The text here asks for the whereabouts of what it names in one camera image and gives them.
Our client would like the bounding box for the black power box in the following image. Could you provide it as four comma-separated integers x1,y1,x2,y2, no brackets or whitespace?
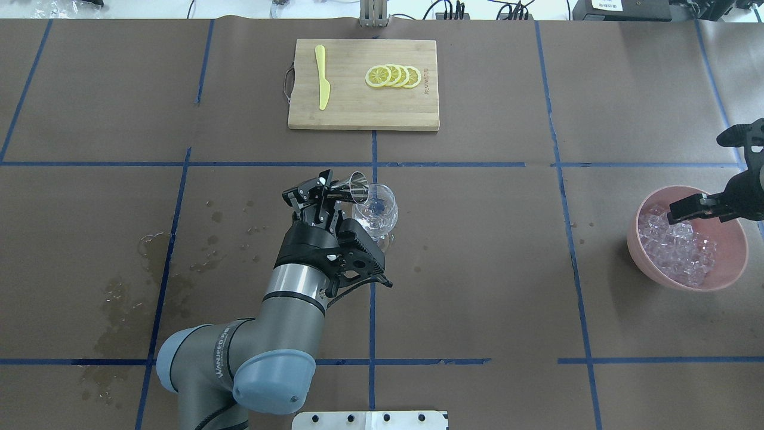
571,1,671,22

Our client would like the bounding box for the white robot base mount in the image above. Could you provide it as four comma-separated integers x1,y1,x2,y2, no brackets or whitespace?
290,410,449,429

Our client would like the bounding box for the pile of ice cubes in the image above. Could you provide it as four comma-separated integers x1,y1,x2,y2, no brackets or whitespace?
637,205,717,288

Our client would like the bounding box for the clear plastic bag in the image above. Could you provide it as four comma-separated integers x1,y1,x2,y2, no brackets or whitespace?
30,1,100,19

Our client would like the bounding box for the clear wine glass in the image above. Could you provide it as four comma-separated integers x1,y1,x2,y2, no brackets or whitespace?
352,183,399,253

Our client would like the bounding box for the bamboo cutting board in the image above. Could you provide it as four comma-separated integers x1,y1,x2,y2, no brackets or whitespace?
288,38,441,133

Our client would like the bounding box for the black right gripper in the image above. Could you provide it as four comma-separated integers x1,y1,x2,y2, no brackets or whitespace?
667,119,763,225

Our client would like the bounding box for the aluminium frame post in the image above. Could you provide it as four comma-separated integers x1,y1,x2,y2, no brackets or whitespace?
359,0,390,28

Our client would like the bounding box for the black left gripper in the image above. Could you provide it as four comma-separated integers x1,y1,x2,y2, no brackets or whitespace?
276,170,346,278

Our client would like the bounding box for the lemon slice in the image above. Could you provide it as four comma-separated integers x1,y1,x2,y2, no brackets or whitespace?
402,66,422,89
385,64,403,87
365,65,393,88
393,65,415,88

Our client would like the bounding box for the pink bowl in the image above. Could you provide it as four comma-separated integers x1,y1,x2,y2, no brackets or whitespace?
627,185,748,292

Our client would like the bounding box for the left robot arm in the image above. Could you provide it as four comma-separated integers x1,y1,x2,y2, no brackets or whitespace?
156,170,366,429

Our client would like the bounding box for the steel double jigger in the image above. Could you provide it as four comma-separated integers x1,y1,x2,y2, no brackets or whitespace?
326,171,370,205

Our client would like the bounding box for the yellow plastic knife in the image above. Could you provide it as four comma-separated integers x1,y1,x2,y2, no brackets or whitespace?
315,45,332,110

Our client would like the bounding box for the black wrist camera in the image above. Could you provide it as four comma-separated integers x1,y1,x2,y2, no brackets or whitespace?
337,218,393,288

